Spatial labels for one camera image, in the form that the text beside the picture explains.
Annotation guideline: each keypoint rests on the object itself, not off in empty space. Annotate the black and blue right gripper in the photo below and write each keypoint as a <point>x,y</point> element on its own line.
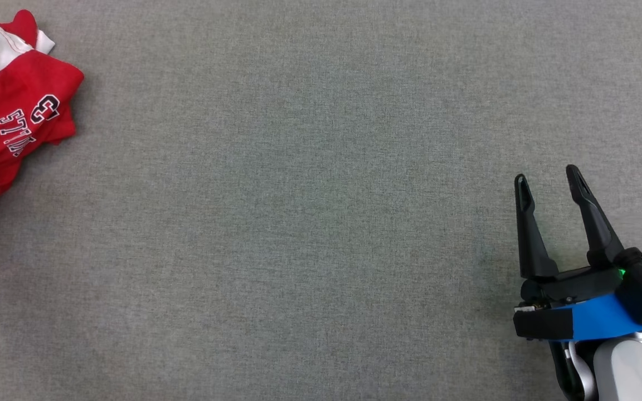
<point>594,320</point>

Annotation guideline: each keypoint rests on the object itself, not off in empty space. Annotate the red white printed t-shirt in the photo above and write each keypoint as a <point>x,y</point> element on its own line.
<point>14,100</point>

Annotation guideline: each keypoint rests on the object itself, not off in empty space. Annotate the grey fabric upholstered bench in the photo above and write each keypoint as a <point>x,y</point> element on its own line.
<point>298,223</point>

